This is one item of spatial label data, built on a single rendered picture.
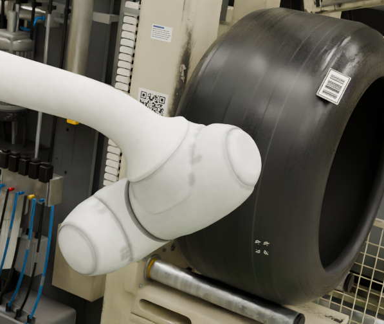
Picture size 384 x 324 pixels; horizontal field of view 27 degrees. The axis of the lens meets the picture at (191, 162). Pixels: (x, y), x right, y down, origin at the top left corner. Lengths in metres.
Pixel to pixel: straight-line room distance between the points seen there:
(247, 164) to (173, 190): 0.09
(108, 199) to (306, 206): 0.46
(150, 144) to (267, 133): 0.46
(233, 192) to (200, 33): 0.79
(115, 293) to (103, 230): 0.86
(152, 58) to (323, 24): 0.38
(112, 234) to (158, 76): 0.72
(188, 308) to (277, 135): 0.46
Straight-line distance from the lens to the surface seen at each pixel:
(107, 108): 0.94
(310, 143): 1.37
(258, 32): 1.51
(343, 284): 1.82
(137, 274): 1.68
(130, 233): 1.03
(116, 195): 1.03
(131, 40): 1.74
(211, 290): 1.63
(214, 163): 0.93
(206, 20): 1.70
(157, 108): 1.70
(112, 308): 1.89
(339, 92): 1.40
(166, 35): 1.68
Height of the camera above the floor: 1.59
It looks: 16 degrees down
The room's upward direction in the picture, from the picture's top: 9 degrees clockwise
